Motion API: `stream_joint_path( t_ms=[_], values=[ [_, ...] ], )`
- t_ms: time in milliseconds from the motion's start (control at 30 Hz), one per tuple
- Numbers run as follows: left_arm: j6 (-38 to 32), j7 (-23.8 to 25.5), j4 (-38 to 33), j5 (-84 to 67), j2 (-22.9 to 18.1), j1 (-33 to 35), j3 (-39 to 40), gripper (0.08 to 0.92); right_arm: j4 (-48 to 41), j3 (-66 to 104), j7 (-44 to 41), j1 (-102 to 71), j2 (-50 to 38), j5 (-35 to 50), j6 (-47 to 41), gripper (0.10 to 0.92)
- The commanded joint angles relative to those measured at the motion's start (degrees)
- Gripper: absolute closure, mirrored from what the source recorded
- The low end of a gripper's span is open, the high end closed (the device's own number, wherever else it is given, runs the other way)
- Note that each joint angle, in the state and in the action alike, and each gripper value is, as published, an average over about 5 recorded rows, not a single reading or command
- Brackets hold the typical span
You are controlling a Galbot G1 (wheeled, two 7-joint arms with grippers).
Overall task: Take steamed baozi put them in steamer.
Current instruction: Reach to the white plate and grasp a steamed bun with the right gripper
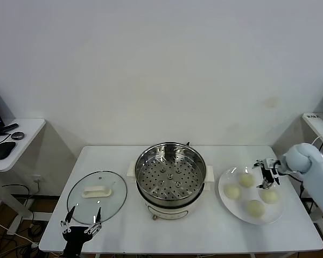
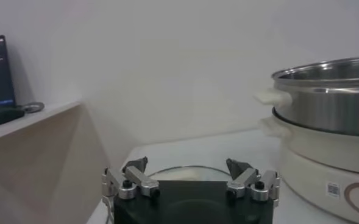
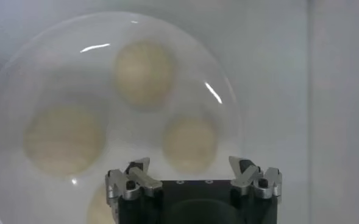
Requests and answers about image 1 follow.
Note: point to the black cooker power plug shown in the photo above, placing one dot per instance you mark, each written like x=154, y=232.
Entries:
x=188, y=143

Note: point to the white wall socket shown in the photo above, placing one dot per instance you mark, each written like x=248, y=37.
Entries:
x=36, y=178

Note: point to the white side table with laptop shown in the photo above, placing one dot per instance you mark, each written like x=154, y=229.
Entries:
x=29, y=131

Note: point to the white electric cooker base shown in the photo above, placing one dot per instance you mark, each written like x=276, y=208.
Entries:
x=172, y=209

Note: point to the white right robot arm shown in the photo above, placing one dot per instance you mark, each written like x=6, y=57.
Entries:
x=317, y=172

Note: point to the round grey disc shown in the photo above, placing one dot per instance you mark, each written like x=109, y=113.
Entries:
x=17, y=135

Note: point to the white side desk with label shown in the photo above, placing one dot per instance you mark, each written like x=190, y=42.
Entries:
x=312, y=122

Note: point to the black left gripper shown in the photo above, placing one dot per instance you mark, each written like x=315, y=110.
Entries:
x=73, y=239

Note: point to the stainless steel steamer basket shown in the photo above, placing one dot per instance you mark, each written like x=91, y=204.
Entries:
x=148, y=156

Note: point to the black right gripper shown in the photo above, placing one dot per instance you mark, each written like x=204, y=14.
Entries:
x=267, y=176

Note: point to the white round plate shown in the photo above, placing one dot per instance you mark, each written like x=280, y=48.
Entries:
x=237, y=207

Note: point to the white steamed baozi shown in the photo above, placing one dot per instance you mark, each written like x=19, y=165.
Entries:
x=246, y=179
x=255, y=208
x=232, y=191
x=269, y=196

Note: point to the black computer mouse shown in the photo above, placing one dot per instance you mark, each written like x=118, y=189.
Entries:
x=3, y=150

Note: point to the black stick remote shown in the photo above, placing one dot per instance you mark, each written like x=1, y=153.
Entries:
x=9, y=127

